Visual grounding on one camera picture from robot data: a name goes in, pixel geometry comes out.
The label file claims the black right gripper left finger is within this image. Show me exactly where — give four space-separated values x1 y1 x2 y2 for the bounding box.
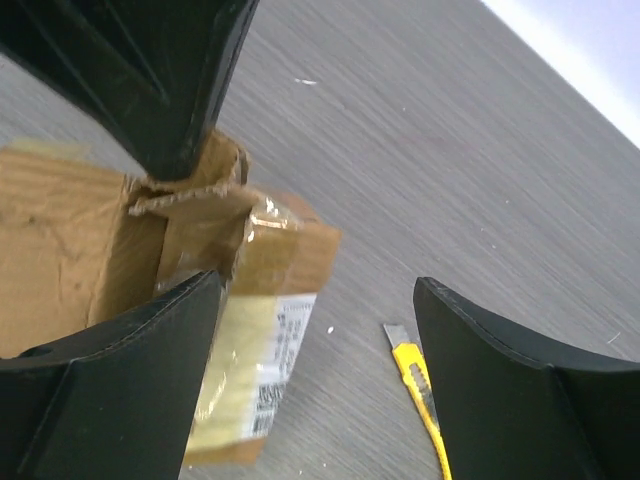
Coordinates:
1 271 221 480

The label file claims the brown cardboard express box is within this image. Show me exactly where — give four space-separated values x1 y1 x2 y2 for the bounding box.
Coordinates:
1 130 341 467

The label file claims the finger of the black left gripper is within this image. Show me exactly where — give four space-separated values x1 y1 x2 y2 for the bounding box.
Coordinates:
1 0 258 181

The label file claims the yellow utility knife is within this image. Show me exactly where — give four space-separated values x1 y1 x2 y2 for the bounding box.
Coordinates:
383 323 452 480

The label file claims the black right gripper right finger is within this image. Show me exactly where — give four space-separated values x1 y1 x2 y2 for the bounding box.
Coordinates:
413 277 639 480

